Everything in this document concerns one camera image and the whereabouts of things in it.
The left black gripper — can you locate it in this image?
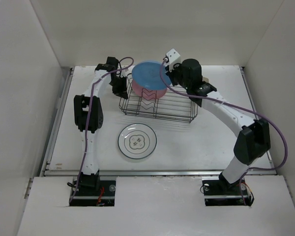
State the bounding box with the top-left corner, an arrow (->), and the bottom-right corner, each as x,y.
109,76 -> 128,100

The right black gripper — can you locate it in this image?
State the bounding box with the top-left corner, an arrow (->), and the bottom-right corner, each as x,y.
165,61 -> 191,90

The blue plate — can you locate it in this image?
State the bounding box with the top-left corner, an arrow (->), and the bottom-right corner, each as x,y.
132,61 -> 171,90

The dark wire dish rack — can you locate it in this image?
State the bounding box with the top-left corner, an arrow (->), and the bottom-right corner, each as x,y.
119,73 -> 198,123

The pink plate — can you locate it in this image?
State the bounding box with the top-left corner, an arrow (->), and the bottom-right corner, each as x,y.
131,80 -> 167,101

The white plate with flower outline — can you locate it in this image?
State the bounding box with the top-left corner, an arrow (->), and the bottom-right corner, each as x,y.
118,123 -> 157,160

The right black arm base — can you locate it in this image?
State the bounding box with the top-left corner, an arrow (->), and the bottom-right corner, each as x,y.
200,177 -> 255,207

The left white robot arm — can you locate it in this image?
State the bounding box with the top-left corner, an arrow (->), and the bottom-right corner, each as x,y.
73,57 -> 133,195

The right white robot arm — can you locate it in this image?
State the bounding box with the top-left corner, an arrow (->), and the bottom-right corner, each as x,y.
160,56 -> 270,194

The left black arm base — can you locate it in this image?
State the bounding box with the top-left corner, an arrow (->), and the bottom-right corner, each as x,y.
67,179 -> 117,207

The beige plastic cutlery holder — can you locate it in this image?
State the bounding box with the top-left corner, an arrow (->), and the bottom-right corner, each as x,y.
203,76 -> 209,83

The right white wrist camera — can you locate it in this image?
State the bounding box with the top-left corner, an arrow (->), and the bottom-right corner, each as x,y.
164,48 -> 181,72

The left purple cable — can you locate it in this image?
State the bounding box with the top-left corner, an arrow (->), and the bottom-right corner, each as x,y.
69,57 -> 135,205

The purple cable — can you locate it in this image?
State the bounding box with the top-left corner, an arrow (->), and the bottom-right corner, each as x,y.
159,58 -> 288,206
69,57 -> 135,205

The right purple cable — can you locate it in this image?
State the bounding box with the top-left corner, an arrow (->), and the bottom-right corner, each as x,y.
159,58 -> 288,206

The aluminium rail frame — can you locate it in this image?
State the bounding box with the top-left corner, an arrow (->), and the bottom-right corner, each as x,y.
23,65 -> 293,200

